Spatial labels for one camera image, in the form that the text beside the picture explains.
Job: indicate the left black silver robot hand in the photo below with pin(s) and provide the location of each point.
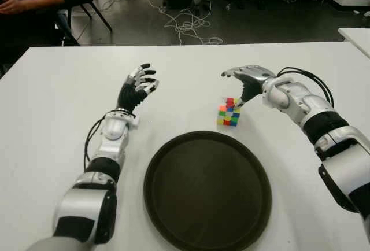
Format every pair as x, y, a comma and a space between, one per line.
127, 96

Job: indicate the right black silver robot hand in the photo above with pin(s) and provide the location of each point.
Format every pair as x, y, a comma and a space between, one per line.
251, 86

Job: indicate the multicoloured Rubik's cube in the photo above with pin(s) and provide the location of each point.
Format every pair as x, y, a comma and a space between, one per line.
228, 115

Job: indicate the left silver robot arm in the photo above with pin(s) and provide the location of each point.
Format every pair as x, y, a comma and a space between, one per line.
84, 204

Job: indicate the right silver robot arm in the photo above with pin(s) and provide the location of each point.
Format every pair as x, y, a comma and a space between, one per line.
341, 147

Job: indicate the dark round plate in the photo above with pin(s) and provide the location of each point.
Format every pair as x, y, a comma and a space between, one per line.
208, 193

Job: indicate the white side table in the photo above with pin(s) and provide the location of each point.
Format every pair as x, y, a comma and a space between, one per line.
358, 38

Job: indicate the seated person in black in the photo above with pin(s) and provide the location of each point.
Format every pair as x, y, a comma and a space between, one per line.
23, 31

